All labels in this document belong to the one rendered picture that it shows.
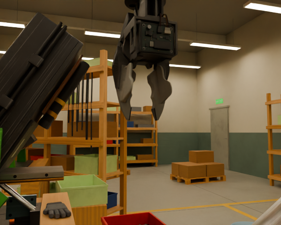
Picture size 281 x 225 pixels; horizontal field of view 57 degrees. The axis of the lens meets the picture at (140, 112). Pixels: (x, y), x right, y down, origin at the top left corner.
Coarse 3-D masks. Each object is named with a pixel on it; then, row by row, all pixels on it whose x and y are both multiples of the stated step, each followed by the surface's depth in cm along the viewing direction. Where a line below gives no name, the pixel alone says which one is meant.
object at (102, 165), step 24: (96, 72) 360; (72, 96) 347; (72, 120) 344; (120, 120) 359; (48, 144) 377; (72, 144) 341; (96, 144) 318; (120, 144) 356; (72, 168) 368; (96, 168) 325; (120, 168) 354; (48, 192) 374; (120, 192) 351
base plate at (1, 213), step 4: (40, 204) 130; (0, 208) 123; (4, 208) 123; (0, 212) 117; (4, 212) 117; (0, 216) 112; (4, 216) 112; (0, 220) 107; (4, 220) 107; (8, 220) 107; (0, 224) 102; (4, 224) 102; (8, 224) 102; (12, 224) 102
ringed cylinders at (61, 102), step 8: (80, 64) 102; (88, 64) 103; (80, 72) 101; (72, 80) 100; (80, 80) 108; (64, 88) 99; (72, 88) 100; (64, 96) 99; (56, 104) 98; (64, 104) 100; (48, 112) 96; (56, 112) 98; (40, 120) 96; (48, 120) 96; (48, 128) 102
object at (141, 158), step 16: (80, 112) 882; (96, 112) 898; (112, 112) 913; (144, 112) 946; (128, 128) 926; (144, 128) 942; (112, 144) 910; (128, 144) 926; (144, 144) 938; (128, 160) 922; (144, 160) 938
